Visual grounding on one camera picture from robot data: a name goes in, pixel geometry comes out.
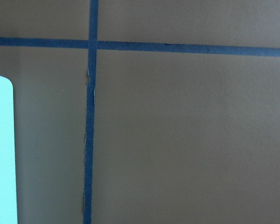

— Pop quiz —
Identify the turquoise plastic bin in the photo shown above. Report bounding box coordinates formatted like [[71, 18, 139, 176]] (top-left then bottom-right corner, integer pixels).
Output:
[[0, 76, 17, 224]]

